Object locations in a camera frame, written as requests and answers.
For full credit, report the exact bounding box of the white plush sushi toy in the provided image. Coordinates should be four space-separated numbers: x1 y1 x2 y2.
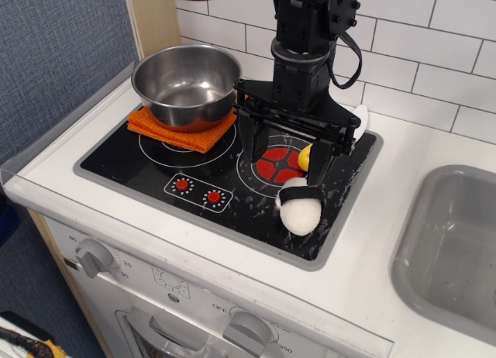
275 177 324 236

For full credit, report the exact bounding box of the stainless steel pot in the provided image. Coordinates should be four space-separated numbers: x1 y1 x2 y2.
131 44 242 133

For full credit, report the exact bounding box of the grey oven knob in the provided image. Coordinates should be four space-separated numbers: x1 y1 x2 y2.
222 312 273 356
75 239 114 279

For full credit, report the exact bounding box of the orange folded cloth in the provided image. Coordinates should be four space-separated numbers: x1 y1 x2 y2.
127 105 237 154

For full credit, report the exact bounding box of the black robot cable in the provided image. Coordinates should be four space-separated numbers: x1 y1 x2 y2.
324 28 363 90

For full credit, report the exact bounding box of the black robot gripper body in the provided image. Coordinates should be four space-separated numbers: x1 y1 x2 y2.
234 43 360 155

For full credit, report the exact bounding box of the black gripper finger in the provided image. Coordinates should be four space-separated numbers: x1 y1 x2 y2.
307 140 334 186
237 110 269 164

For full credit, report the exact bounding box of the grey plastic sink basin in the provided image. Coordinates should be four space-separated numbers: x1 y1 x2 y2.
391 165 495 345

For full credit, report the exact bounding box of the black toy stovetop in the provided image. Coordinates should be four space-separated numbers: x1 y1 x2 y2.
74 122 383 271

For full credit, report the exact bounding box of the yellow handled toy knife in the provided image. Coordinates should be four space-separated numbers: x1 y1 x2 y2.
298 105 369 172

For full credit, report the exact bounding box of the grey right oven knob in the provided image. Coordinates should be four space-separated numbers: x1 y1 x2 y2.
222 312 273 356

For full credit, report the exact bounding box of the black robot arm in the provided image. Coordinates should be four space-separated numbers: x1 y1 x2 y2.
234 0 361 186

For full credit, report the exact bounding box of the white toy oven front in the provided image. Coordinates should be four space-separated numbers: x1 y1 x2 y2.
46 219 392 357

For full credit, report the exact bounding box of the yellow cloth scrap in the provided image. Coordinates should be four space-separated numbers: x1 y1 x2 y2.
36 340 67 358

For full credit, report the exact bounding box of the light wooden side post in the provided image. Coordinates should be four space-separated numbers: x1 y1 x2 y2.
126 0 181 60

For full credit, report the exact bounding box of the grey left oven knob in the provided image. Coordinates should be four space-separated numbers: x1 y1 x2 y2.
75 239 114 279

